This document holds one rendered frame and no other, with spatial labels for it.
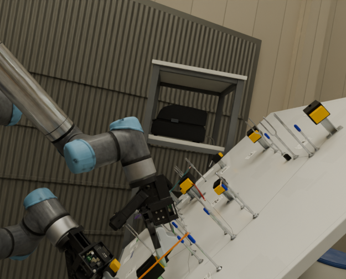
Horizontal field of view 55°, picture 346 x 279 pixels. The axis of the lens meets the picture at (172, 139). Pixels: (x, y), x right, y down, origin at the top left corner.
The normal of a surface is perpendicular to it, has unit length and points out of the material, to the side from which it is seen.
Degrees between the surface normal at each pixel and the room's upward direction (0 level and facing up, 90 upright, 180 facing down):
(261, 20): 90
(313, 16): 90
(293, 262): 53
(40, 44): 90
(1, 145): 90
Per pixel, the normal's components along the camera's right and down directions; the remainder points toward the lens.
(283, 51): 0.42, 0.08
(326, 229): -0.68, -0.73
